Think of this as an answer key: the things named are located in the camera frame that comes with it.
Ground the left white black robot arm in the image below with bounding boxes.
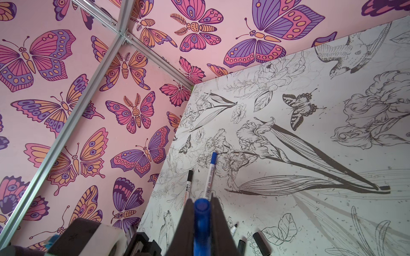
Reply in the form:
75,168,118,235
1,218,162,256

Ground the black pen cap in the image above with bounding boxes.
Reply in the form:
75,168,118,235
253,232,271,256
237,240,246,256

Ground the white marker pen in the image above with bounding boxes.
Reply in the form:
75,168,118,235
183,170,194,205
230,224,238,236
204,152,217,199

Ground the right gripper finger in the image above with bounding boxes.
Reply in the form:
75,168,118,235
210,196,240,256

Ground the blue pen cap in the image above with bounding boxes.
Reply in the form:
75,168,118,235
193,198,211,256

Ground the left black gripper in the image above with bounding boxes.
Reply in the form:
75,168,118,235
124,199,194,256

